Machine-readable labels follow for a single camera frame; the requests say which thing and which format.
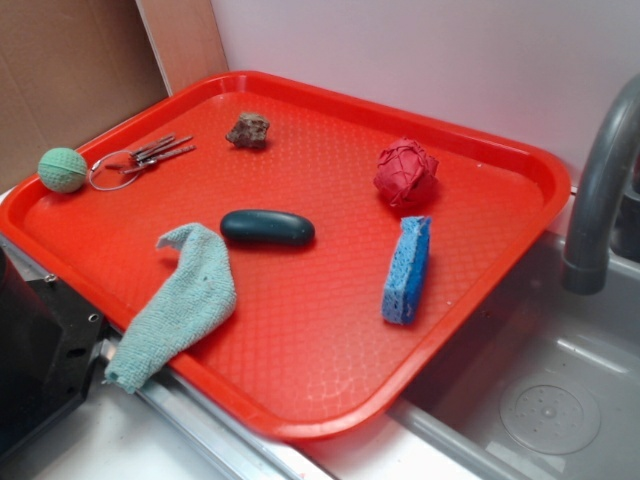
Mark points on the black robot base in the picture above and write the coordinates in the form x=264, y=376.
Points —
x=50, y=340

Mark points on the blue sponge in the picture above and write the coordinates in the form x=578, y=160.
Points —
x=408, y=270

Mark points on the red plastic tray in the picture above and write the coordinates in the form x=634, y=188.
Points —
x=307, y=353

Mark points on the dark green oval stone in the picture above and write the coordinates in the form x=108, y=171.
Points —
x=267, y=226

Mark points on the red rubber band ball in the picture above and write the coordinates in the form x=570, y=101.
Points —
x=406, y=174

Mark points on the light green cloth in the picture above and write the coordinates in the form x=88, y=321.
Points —
x=195, y=299

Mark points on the brown rock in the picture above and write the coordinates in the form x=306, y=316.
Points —
x=249, y=131

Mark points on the green textured ball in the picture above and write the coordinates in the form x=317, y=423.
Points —
x=62, y=170

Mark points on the grey plastic sink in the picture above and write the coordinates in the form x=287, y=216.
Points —
x=538, y=383

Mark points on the grey faucet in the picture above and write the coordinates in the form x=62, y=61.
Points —
x=605, y=214

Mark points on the cardboard panel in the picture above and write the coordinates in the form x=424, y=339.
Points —
x=71, y=70

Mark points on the metal keys on ring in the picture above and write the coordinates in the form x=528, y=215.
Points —
x=119, y=169

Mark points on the aluminium rail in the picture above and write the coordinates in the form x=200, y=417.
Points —
x=233, y=450

